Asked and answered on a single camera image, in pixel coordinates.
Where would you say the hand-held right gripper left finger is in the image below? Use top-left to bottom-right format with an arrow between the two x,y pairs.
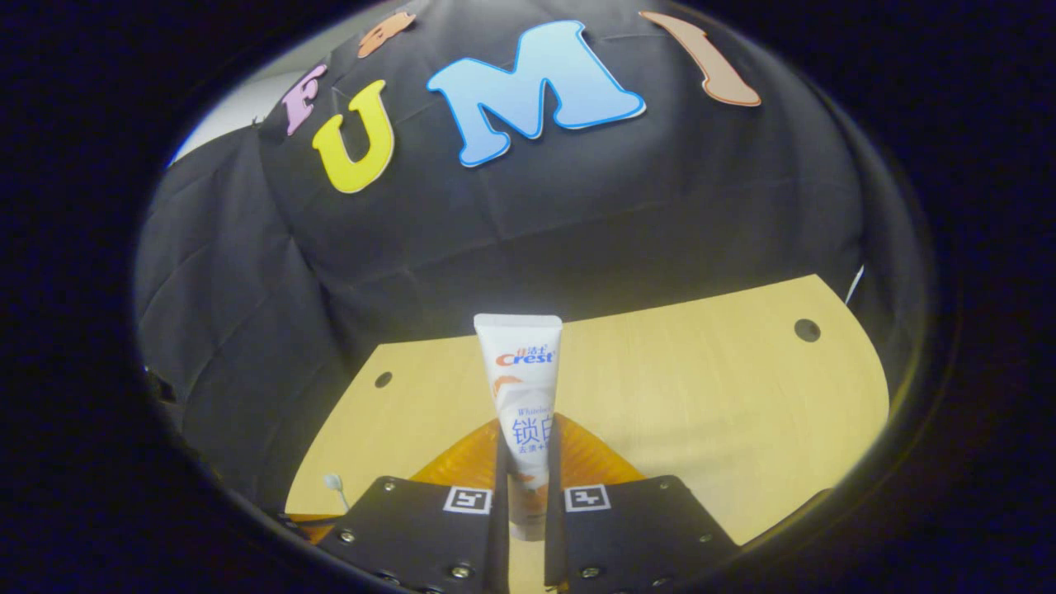
318,417 -> 511,594

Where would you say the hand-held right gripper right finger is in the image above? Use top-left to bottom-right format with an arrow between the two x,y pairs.
543,412 -> 739,591

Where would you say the white toothpaste tube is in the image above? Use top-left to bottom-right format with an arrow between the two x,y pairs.
474,313 -> 563,541

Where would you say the black backdrop cloth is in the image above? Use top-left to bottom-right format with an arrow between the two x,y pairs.
134,0 -> 917,512

